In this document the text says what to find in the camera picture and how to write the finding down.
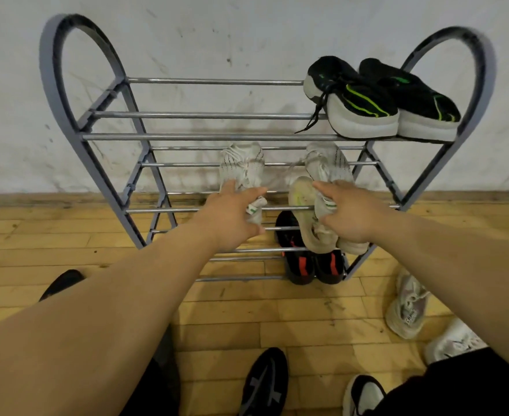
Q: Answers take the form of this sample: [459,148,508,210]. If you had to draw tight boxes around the black sneaker with red stripe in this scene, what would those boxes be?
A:
[275,211,316,285]
[314,249,349,285]

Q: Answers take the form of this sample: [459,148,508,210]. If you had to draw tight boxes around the white sneaker with beige sole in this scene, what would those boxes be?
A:
[288,176,338,255]

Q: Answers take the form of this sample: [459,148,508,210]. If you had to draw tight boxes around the black and white sneaker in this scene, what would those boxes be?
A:
[342,375,387,416]

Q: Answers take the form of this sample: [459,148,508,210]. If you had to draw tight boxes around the plain black shoe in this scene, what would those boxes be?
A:
[39,269,86,302]

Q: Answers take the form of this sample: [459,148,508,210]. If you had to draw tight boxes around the person's left hand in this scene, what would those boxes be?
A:
[193,180,268,254]

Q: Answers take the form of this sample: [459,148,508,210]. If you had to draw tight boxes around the white knit sneaker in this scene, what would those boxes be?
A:
[304,142,370,256]
[218,142,267,226]

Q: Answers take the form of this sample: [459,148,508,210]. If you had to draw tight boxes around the black sneaker with green stripes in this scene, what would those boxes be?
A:
[295,56,400,140]
[358,58,462,142]

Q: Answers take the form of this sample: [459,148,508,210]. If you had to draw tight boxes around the grey and white sneaker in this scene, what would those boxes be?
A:
[385,273,431,340]

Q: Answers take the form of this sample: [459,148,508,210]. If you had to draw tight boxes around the plain white sneaker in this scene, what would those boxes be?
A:
[423,318,489,365]

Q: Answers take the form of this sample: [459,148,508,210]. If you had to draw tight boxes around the grey metal shoe rack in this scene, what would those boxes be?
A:
[39,14,497,282]

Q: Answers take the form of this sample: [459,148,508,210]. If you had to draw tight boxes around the person's right forearm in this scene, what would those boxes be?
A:
[366,208,509,382]

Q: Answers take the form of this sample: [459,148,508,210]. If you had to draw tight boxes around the person's left forearm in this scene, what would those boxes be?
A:
[0,218,221,416]

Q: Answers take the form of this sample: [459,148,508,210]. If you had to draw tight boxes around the person's right hand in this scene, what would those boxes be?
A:
[312,180,405,244]

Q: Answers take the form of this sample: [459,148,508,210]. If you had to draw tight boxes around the black sneaker with grey logo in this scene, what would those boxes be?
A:
[238,347,290,416]

